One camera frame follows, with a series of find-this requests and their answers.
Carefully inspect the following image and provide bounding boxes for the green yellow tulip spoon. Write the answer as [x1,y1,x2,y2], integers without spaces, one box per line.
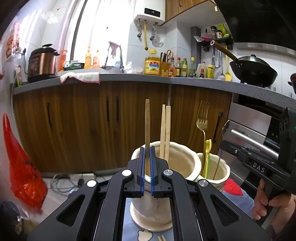
[202,139,212,178]

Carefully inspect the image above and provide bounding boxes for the gold metal fork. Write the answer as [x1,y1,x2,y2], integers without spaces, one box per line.
[196,101,209,177]

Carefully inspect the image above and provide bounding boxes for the bamboo chopstick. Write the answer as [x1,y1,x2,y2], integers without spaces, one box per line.
[145,99,150,176]
[158,235,166,241]

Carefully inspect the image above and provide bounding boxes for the kitchen faucet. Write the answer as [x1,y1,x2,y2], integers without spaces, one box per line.
[101,41,125,73]

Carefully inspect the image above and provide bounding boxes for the person's right hand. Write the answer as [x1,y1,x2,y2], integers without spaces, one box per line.
[252,179,295,234]

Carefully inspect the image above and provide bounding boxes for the chopstick in holder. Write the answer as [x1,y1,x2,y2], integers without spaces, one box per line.
[159,104,166,159]
[164,105,171,161]

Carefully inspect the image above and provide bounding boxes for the stainless steel oven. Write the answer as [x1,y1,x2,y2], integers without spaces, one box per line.
[222,103,280,185]

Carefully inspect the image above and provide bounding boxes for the blue cartoon tablecloth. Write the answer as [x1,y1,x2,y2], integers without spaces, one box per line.
[121,174,269,240]

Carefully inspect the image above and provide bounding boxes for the cream ceramic utensil holder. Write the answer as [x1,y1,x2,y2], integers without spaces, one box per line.
[130,142,230,232]

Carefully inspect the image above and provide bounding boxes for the wooden base cabinets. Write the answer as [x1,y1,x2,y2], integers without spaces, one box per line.
[13,81,232,173]

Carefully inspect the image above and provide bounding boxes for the bamboo chopstick on table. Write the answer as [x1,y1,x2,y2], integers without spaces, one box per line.
[158,235,166,241]

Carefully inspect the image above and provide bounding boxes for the black wok with lid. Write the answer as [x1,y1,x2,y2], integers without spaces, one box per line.
[210,40,278,88]

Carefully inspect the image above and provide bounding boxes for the white dish cloth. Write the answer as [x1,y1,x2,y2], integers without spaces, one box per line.
[60,72,100,84]

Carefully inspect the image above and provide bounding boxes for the yellow cooking oil jug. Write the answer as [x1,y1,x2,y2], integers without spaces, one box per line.
[144,57,161,76]

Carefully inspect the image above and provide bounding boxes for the red plastic bag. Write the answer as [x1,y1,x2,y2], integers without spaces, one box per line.
[3,113,48,210]

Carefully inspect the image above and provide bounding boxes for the copper electric pressure cooker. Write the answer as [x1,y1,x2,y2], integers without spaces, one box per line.
[27,44,60,83]

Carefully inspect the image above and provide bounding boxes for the white water heater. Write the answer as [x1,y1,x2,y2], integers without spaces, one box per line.
[134,0,166,25]

